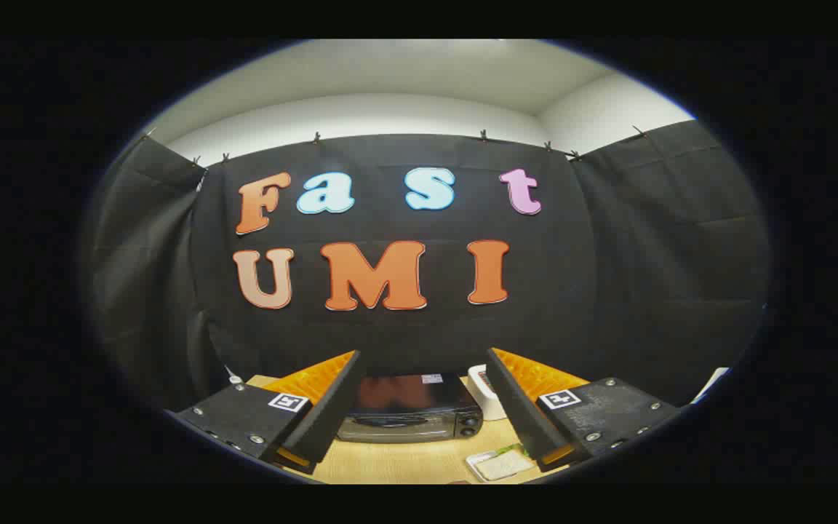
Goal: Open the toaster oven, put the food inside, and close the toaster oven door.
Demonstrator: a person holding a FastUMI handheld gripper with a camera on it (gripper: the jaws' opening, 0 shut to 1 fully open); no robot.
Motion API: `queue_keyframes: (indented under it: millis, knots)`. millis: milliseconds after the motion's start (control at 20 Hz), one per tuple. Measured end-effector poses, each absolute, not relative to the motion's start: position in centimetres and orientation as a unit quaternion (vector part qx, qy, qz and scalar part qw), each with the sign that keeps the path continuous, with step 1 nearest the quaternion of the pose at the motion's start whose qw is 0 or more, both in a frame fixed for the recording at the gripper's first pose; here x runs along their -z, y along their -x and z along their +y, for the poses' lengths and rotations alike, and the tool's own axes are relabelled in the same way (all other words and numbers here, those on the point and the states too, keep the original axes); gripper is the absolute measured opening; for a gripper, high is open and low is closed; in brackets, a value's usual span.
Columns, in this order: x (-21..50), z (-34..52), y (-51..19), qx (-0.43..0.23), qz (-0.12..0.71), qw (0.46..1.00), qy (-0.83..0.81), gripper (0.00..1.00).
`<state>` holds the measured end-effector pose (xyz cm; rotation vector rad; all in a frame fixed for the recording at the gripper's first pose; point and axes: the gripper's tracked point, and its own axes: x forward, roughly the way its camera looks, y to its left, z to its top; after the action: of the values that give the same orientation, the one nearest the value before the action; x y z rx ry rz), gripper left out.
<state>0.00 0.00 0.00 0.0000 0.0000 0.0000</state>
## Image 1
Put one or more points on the white plastic tray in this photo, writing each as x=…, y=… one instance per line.
x=473, y=463

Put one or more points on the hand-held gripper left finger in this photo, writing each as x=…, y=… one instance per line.
x=332, y=407

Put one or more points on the bread and lettuce sandwich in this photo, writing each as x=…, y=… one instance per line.
x=505, y=464

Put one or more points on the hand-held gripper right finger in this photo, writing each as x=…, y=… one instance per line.
x=517, y=407

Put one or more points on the black toaster oven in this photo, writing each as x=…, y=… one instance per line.
x=412, y=400

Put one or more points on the white pop-up toaster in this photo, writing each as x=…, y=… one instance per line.
x=488, y=397

